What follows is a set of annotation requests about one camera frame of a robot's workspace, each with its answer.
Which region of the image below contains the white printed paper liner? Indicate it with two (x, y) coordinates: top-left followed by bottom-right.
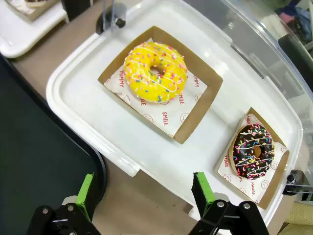
(217, 113), (288, 204)
(103, 38), (208, 138)

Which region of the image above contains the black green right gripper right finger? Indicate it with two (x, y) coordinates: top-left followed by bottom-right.
(188, 172), (269, 235)

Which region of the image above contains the dark serving tray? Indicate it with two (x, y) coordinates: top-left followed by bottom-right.
(0, 52), (107, 235)

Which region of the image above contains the yellow sprinkled donut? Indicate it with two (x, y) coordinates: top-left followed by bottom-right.
(124, 42), (189, 104)

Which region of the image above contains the brown cardboard donut tray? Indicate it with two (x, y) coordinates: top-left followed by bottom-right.
(4, 0), (59, 23)
(97, 25), (224, 144)
(213, 107), (290, 210)

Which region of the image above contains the chocolate sprinkled donut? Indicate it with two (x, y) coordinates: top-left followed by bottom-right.
(227, 123), (275, 181)

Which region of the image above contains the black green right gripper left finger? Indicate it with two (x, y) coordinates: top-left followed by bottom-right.
(26, 173), (101, 235)

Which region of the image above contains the white plastic display base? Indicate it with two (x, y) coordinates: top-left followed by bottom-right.
(45, 0), (304, 226)
(0, 0), (70, 59)

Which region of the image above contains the clear plastic display lid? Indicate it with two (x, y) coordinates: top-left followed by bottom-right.
(102, 0), (313, 196)

